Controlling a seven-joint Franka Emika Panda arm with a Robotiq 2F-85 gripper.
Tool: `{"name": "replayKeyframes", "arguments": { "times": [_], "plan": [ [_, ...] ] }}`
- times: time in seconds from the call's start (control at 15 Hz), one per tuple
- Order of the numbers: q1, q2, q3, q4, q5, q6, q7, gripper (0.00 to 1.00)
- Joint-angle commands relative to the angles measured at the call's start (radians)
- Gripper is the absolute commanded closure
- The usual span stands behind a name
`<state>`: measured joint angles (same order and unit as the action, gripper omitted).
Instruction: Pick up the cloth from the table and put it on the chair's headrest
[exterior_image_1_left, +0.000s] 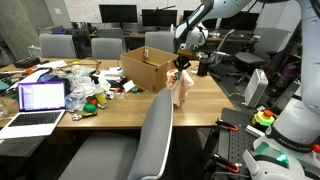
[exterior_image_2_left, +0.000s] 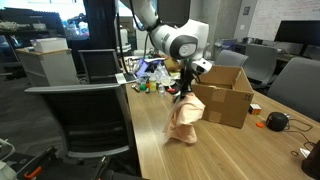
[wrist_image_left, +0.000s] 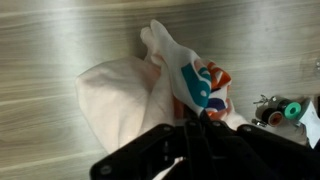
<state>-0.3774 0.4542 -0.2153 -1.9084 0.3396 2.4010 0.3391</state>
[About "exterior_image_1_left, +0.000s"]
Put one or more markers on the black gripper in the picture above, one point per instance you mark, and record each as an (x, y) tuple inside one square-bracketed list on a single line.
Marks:
[(184, 60)]

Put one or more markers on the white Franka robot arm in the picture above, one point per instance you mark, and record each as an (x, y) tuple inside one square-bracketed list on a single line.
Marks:
[(300, 123)]

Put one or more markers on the gray fabric chair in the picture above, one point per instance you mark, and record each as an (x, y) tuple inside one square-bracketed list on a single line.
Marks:
[(160, 41), (110, 32), (56, 46), (106, 48)]

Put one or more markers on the dark swivel office chair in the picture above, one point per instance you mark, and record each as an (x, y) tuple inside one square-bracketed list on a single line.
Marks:
[(248, 59)]

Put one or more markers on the black cylindrical cup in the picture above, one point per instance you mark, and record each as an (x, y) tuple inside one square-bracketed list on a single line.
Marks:
[(202, 69)]

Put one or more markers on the open cardboard box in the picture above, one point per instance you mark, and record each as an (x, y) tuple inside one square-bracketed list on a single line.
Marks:
[(146, 75)]

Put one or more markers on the black computer monitor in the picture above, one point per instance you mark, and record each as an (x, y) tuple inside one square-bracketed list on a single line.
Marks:
[(118, 14), (246, 21), (159, 18), (188, 15)]

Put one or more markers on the small green plastic piece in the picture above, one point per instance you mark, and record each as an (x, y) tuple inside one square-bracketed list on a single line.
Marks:
[(134, 89)]

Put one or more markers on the white paper card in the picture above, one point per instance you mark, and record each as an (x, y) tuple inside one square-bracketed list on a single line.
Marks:
[(128, 86)]

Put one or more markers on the orange black bar clamp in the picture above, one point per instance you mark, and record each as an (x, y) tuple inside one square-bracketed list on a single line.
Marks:
[(225, 163), (226, 125)]

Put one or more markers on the white air purifier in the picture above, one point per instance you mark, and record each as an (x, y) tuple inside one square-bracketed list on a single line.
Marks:
[(255, 88)]

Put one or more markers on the spray bottle yellow liquid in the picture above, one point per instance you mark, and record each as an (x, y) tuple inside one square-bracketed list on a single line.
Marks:
[(100, 95)]

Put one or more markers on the black perforated mounting board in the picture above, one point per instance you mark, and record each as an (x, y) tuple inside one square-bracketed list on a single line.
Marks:
[(233, 143)]

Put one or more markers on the yellow emergency stop button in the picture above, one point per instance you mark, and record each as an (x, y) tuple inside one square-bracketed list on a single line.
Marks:
[(262, 119)]

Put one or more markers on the green ball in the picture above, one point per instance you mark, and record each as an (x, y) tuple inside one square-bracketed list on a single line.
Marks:
[(89, 108)]

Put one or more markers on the black metal shelf rack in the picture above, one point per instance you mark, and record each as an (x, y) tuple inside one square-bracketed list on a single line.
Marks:
[(286, 53)]

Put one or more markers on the clear plastic bags pile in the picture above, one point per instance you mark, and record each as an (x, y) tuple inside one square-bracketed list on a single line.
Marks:
[(78, 90)]

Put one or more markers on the purple jug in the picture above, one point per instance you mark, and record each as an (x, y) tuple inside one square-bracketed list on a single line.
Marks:
[(290, 70)]

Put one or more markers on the white paper sheet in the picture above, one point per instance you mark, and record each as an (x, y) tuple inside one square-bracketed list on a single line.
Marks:
[(51, 64)]

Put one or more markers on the blue purple pouch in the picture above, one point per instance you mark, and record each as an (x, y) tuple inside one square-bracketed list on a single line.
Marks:
[(48, 78)]

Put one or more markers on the silver laptop purple screen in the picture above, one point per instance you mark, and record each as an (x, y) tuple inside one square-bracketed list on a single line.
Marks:
[(40, 96)]

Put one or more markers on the black flat electronic device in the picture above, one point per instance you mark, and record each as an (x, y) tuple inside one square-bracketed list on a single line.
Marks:
[(26, 62)]

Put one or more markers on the white frame office chair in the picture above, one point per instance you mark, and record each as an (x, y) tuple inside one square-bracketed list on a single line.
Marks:
[(220, 50)]

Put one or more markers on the gray office chair silver frame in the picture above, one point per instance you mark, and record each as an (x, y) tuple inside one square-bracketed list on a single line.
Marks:
[(153, 140)]

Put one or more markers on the wall whiteboard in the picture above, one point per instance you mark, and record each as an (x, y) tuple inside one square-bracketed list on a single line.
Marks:
[(83, 10)]

